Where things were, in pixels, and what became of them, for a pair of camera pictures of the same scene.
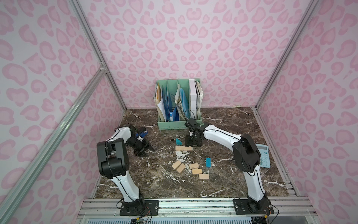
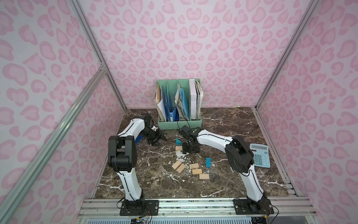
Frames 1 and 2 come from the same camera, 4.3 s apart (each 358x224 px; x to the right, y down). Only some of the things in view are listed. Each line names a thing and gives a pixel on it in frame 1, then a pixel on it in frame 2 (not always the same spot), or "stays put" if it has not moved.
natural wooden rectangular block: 179,148 stays put
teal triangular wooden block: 178,142 stays put
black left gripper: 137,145 → 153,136
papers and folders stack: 188,104 stays put
